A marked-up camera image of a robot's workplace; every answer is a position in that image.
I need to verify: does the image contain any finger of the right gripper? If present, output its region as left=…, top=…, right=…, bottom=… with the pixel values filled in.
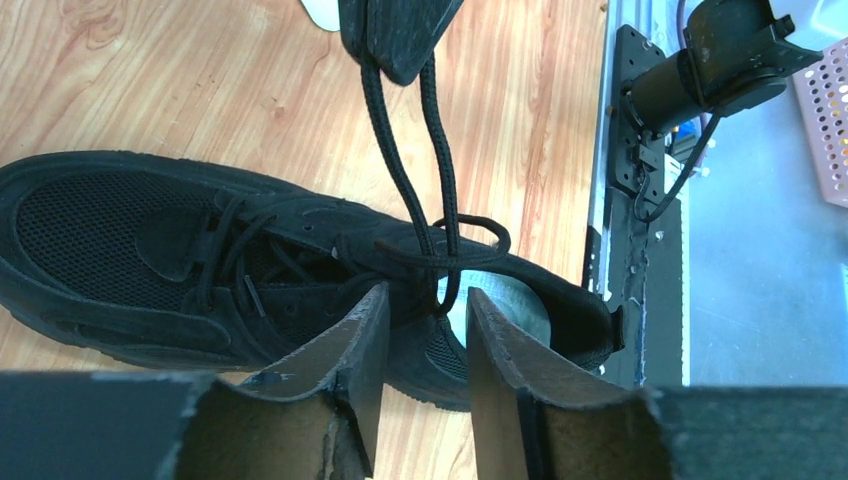
left=367, top=0, right=464, bottom=86
left=337, top=0, right=370, bottom=63

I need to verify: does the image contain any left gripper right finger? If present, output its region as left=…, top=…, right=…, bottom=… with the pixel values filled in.
left=467, top=288, right=847, bottom=479

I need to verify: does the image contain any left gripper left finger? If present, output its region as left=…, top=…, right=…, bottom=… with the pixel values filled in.
left=1, top=284, right=390, bottom=479

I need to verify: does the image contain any black sneaker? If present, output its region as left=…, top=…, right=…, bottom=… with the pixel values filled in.
left=1, top=150, right=623, bottom=412

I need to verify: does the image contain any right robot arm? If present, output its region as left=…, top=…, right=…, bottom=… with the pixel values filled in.
left=338, top=1, right=823, bottom=133

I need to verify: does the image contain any green clipboard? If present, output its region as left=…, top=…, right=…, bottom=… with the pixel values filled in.
left=301, top=0, right=340, bottom=32

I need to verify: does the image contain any pink perforated basket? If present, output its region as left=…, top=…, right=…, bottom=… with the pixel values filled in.
left=792, top=38, right=848, bottom=208

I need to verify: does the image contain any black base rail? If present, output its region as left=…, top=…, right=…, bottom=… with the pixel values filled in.
left=583, top=24, right=689, bottom=387

